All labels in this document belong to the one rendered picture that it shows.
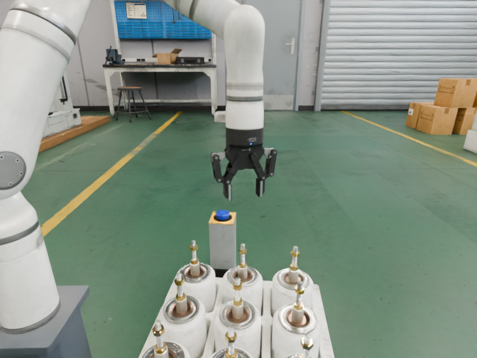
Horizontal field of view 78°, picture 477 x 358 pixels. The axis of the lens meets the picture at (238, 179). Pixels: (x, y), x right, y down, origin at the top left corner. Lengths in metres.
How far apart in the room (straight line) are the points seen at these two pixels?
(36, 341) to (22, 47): 0.46
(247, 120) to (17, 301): 0.49
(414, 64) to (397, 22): 0.75
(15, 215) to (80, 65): 5.41
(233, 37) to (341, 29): 5.09
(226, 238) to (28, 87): 0.58
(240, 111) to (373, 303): 0.81
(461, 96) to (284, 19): 2.81
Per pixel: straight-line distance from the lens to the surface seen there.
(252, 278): 0.74
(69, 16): 0.59
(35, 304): 0.64
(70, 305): 0.69
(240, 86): 0.55
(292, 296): 0.72
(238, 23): 0.54
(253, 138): 0.57
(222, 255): 0.89
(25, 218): 0.58
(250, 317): 0.65
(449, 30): 6.38
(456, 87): 4.10
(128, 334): 1.01
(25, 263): 0.60
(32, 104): 0.54
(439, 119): 4.07
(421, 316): 1.16
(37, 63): 0.55
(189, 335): 0.67
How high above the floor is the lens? 0.72
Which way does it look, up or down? 21 degrees down
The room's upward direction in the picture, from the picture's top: straight up
